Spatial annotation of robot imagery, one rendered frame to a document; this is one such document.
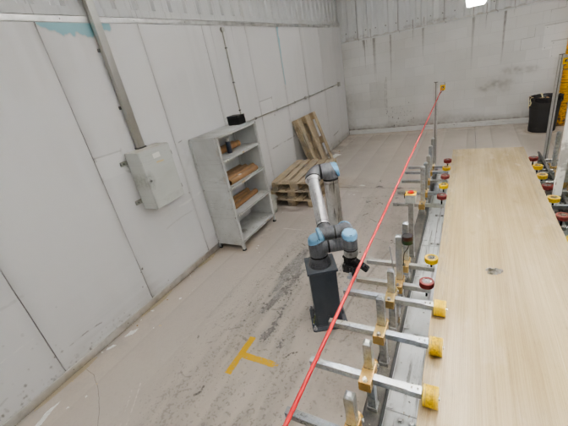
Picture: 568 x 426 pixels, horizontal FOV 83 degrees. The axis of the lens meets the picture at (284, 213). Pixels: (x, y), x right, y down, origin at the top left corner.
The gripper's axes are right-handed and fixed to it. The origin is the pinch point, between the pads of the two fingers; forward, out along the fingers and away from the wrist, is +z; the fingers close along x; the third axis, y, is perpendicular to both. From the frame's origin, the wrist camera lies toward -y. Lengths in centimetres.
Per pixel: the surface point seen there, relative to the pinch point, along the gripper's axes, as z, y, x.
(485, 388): -9, -69, 61
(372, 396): 2, -27, 73
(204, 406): 85, 100, 68
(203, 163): -36, 227, -128
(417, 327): 19.6, -38.8, 8.6
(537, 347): -10, -88, 34
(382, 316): -21, -27, 48
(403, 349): 19.7, -33.5, 27.4
